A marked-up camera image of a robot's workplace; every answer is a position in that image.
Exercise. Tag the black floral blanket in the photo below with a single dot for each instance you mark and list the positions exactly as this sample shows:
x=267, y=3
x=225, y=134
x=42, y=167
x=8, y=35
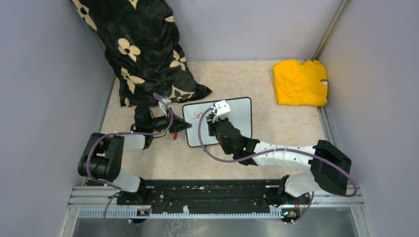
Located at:
x=142, y=45

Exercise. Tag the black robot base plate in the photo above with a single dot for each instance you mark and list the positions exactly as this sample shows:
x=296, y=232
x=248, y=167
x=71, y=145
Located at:
x=212, y=196

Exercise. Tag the black framed whiteboard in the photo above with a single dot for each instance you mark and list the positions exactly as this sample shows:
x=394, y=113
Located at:
x=240, y=116

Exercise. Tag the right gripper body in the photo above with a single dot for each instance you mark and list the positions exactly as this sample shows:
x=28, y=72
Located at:
x=213, y=125

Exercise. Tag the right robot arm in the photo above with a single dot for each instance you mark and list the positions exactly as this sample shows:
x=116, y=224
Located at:
x=322, y=166

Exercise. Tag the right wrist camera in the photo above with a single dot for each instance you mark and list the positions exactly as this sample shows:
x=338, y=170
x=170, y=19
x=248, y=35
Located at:
x=220, y=110

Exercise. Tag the yellow folded cloth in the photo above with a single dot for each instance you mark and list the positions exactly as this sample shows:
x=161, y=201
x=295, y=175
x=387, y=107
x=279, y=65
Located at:
x=299, y=83

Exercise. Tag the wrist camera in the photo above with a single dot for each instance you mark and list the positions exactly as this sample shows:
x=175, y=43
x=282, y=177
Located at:
x=220, y=110
x=164, y=103

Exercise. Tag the aluminium side rail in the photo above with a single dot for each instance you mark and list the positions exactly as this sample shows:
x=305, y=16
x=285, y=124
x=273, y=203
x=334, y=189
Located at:
x=356, y=200

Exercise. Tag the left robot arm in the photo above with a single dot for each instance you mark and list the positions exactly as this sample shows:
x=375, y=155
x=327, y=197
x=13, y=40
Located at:
x=103, y=160

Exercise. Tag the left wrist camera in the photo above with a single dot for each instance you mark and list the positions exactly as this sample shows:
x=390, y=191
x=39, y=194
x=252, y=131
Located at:
x=164, y=103

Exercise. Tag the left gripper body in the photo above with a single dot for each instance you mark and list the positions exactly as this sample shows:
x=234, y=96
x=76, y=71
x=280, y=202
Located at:
x=172, y=129

